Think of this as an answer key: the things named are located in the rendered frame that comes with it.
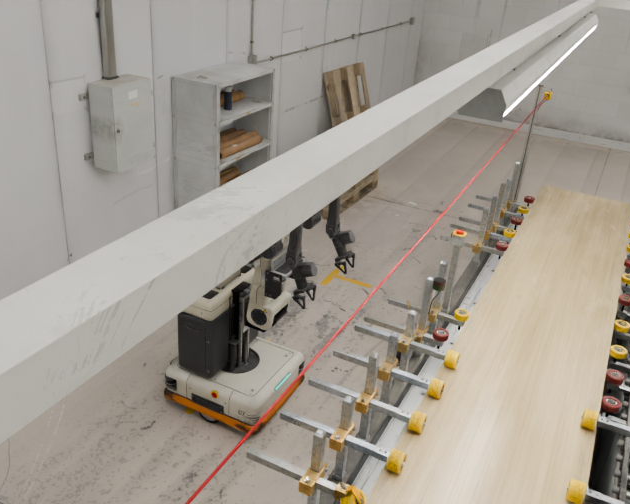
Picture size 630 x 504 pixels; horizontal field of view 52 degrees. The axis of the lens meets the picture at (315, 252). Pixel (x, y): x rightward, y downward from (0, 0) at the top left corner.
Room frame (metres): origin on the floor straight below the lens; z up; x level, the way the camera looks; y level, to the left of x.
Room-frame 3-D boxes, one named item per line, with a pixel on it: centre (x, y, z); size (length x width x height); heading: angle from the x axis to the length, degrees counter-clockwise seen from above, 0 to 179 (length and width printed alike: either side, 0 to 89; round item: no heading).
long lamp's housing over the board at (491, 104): (2.75, -0.89, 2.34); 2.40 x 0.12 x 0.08; 155
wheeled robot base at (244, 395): (3.27, 0.43, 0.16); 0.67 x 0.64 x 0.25; 65
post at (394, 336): (2.42, -0.38, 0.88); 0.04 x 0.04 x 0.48; 65
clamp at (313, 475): (1.72, -0.06, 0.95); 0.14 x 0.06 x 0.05; 155
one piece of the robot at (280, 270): (3.15, 0.16, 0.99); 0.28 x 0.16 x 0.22; 155
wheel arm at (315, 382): (2.17, -0.25, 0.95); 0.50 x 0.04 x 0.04; 65
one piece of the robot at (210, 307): (3.31, 0.51, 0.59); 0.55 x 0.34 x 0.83; 155
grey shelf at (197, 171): (5.48, 0.86, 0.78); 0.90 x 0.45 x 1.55; 155
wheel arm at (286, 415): (1.94, -0.14, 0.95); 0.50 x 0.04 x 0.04; 65
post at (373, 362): (2.20, -0.28, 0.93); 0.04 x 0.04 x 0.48; 65
